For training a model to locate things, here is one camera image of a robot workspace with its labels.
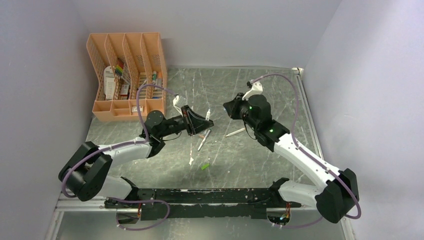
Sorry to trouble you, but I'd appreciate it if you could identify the white pen on table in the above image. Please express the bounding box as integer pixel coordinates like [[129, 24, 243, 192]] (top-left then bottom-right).
[[197, 129, 211, 152]]

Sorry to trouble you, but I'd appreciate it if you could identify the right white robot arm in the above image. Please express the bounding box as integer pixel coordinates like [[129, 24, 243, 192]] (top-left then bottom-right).
[[223, 92, 359, 224]]

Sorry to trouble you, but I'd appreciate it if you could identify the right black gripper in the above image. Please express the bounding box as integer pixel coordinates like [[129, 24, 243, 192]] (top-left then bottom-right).
[[224, 92, 259, 131]]

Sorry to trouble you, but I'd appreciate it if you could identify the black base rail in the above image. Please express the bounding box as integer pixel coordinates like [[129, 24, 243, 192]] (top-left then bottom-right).
[[104, 188, 301, 221]]

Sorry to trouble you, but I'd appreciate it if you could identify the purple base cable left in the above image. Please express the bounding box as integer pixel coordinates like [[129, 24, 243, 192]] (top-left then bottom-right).
[[109, 197, 172, 232]]

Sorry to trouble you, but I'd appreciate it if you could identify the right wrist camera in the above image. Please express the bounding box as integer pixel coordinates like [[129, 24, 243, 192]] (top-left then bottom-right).
[[242, 81, 263, 101]]

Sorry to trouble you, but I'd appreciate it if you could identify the green pen cap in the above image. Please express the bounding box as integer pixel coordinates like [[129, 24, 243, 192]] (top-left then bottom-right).
[[201, 163, 210, 171]]

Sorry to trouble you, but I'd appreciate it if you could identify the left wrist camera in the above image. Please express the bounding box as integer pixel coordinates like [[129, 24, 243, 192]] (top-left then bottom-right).
[[172, 95, 187, 116]]

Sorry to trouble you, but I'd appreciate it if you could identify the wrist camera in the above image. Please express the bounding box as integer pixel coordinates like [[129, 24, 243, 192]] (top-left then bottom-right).
[[242, 81, 263, 101], [172, 95, 187, 116]]

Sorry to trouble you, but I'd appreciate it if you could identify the white pen blue tip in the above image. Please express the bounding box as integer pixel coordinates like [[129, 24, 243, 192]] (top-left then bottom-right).
[[205, 108, 211, 121]]

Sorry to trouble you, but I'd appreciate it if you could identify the colored markers pack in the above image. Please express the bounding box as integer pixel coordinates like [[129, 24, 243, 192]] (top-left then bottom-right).
[[114, 58, 125, 79]]

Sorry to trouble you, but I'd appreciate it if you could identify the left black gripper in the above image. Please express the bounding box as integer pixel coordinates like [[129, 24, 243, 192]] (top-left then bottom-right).
[[158, 105, 214, 138]]

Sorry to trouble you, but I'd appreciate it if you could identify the orange file organizer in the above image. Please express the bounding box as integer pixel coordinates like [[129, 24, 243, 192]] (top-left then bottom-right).
[[86, 32, 168, 122]]

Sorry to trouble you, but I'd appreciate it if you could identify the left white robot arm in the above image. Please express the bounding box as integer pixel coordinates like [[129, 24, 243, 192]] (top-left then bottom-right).
[[58, 105, 214, 208]]

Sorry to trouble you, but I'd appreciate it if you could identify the white booklet in organizer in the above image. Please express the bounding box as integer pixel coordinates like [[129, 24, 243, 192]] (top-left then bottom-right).
[[103, 66, 116, 100]]

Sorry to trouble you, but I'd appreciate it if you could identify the small white box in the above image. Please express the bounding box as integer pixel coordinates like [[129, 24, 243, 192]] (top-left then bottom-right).
[[131, 105, 144, 113]]

